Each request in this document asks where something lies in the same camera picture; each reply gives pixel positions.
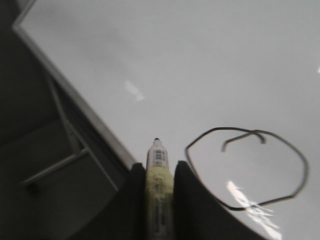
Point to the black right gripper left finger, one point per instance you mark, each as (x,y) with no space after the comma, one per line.
(123,217)

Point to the white whiteboard with metal frame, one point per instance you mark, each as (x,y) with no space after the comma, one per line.
(231,85)

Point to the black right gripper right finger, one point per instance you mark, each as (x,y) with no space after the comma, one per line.
(198,216)

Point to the white black whiteboard marker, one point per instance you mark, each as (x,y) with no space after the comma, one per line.
(159,186)

